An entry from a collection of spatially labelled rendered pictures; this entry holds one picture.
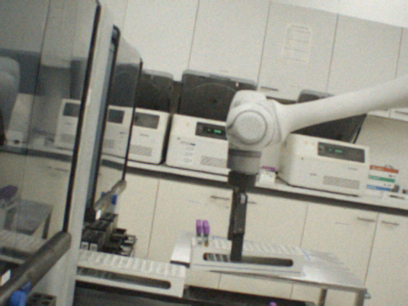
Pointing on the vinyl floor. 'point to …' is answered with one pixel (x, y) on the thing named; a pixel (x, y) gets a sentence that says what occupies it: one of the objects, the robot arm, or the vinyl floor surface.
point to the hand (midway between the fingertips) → (234, 247)
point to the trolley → (311, 267)
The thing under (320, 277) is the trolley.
